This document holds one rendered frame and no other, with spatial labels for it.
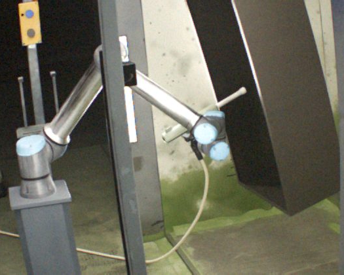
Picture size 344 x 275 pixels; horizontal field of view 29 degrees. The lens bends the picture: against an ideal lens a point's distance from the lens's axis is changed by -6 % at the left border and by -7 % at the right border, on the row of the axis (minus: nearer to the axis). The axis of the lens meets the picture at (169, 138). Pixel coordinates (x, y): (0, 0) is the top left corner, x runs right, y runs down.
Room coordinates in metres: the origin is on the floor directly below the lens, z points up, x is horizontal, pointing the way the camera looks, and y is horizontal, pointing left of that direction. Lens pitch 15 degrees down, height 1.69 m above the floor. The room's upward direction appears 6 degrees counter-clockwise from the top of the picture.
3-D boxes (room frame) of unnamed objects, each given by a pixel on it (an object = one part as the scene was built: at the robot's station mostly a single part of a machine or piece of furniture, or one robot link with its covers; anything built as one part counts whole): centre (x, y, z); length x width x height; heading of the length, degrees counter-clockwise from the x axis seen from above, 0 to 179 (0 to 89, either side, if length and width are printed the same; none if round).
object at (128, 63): (2.07, 0.13, 1.35); 0.09 x 0.07 x 0.07; 103
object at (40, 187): (3.20, 0.67, 0.69); 0.19 x 0.19 x 0.10
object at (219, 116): (3.08, -0.20, 0.92); 0.12 x 0.09 x 0.12; 161
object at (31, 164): (3.21, 0.67, 0.83); 0.17 x 0.15 x 0.18; 161
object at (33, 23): (4.03, 0.76, 1.42); 0.12 x 0.06 x 0.26; 103
